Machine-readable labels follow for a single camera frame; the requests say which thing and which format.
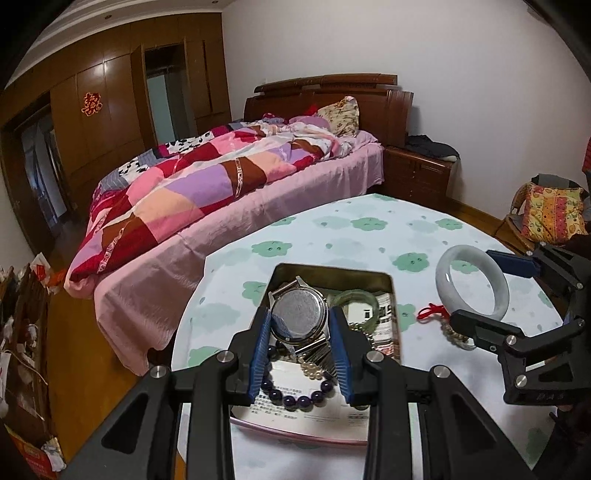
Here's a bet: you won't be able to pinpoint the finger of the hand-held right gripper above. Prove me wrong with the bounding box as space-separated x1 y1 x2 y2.
486 244 587 321
449 309 588 357

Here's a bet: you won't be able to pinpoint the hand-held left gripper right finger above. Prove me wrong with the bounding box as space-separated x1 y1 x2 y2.
328 305 540 480

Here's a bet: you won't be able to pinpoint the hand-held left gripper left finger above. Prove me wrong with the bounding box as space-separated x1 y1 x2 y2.
60 305 274 480

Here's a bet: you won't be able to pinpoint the white jade bangle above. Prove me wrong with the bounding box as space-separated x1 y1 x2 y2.
435 246 510 320

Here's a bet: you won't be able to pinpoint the gold bead bracelet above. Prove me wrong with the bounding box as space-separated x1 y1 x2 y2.
346 323 376 354

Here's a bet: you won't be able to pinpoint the white pearl bracelet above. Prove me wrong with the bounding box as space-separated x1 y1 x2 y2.
295 354 334 382

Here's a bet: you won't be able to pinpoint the dark purple bead bracelet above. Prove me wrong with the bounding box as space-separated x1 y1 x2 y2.
261 344 336 408

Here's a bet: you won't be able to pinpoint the silver wristwatch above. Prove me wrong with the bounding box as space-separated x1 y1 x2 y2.
268 275 338 377

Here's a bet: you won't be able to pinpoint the green jade bracelet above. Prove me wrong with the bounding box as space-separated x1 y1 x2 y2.
332 289 380 325

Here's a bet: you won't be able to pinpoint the pink metal tin box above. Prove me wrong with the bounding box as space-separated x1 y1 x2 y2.
229 263 403 446

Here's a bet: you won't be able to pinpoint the person's right forearm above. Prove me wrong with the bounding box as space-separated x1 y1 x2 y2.
549 404 591 480

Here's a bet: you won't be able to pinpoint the wooden chair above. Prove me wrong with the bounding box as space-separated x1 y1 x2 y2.
496 173 591 254

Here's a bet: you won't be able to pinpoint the yellow patterned cushion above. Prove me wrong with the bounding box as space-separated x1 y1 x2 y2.
519 182 590 245

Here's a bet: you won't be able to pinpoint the round table with tablecloth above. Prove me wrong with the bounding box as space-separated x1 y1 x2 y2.
171 194 570 480

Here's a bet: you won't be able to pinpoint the wooden nightstand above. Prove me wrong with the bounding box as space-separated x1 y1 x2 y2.
381 145 458 209

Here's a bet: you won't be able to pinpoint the wooden bed with pink sheet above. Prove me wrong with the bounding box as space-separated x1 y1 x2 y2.
65 73 415 377

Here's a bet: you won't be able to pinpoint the dark clothes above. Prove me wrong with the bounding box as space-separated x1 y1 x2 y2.
405 135 461 162

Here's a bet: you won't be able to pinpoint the patchwork quilt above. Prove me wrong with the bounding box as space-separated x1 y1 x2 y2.
65 117 352 296

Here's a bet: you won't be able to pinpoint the floral pillow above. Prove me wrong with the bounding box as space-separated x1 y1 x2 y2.
316 96 361 137

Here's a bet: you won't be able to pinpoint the cluttered low wooden cabinet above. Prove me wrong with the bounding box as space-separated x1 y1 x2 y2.
0 265 52 444

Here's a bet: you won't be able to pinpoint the red and white bag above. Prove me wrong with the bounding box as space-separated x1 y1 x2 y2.
30 253 52 289

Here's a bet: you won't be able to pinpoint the lilac pillow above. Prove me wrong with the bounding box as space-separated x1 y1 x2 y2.
290 114 331 132

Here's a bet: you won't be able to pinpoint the red cardboard box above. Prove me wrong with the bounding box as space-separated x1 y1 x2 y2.
9 431 62 479

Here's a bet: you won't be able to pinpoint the brown wooden wardrobe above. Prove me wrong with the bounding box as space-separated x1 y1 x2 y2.
0 11 232 259

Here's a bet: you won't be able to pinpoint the red cord bead bracelet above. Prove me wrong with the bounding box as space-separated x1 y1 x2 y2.
417 303 476 352

